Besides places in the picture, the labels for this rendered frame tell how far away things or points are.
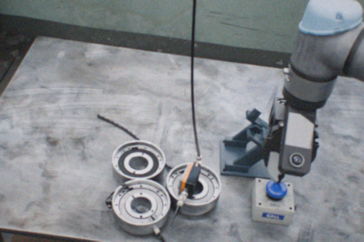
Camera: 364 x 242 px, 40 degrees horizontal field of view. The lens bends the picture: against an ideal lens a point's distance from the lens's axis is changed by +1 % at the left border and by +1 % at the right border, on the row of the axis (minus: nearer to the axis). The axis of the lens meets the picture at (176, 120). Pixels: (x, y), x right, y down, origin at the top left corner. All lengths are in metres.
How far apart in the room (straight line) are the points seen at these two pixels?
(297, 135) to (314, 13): 0.19
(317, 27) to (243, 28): 1.90
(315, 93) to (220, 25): 1.85
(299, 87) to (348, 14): 0.13
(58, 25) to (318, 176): 1.97
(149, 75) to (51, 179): 0.40
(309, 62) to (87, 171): 0.50
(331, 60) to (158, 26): 1.97
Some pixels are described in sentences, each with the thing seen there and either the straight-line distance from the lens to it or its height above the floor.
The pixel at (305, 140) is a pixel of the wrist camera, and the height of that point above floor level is 1.04.
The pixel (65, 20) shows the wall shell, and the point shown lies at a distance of 2.76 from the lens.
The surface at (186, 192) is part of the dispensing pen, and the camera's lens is 0.92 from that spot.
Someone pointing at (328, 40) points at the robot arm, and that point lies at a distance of 0.73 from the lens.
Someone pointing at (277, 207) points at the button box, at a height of 0.85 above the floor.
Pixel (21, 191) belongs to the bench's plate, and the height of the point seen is 0.80.
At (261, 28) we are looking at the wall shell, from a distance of 2.62.
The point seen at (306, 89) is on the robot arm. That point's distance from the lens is 0.78.
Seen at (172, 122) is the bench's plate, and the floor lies 0.80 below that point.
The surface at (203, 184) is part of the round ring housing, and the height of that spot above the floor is 0.83.
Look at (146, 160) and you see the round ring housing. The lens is 1.01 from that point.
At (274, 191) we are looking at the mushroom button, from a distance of 0.94.
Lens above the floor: 1.56
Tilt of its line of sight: 42 degrees down
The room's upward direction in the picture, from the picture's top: 6 degrees clockwise
